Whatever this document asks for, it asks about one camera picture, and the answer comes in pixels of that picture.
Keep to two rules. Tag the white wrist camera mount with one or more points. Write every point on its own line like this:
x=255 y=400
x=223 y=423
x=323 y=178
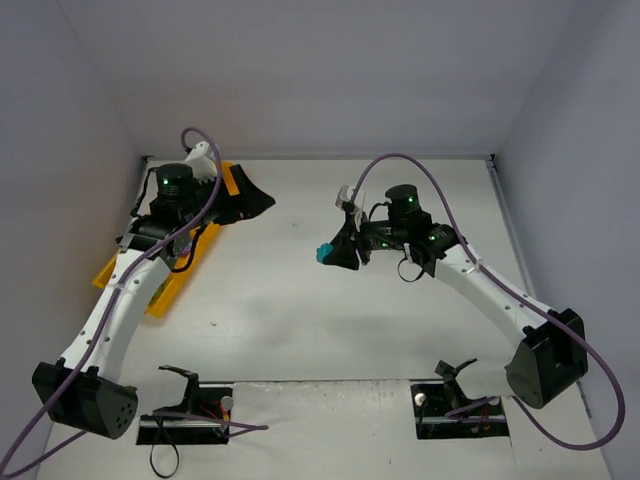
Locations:
x=202 y=162
x=345 y=202

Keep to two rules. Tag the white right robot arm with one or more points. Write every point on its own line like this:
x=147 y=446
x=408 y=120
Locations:
x=548 y=354

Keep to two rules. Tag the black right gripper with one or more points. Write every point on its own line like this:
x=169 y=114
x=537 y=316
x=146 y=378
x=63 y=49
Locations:
x=361 y=245

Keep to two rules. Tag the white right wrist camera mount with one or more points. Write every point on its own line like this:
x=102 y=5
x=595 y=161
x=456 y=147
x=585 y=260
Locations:
x=345 y=202

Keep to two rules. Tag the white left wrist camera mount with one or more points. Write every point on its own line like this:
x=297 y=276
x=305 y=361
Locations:
x=202 y=162

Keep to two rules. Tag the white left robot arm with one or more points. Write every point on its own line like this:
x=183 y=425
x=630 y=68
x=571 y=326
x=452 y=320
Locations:
x=81 y=389

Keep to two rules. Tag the yellow divided plastic tray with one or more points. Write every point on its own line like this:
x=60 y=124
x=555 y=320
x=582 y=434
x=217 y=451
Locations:
x=176 y=282

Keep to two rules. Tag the teal small lego brick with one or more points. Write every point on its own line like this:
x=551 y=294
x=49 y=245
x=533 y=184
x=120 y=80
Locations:
x=324 y=254

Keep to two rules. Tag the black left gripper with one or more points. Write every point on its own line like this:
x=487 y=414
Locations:
x=238 y=195

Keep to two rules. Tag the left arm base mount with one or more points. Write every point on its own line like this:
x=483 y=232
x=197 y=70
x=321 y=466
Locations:
x=197 y=425

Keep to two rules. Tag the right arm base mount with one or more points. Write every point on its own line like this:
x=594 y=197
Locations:
x=442 y=412

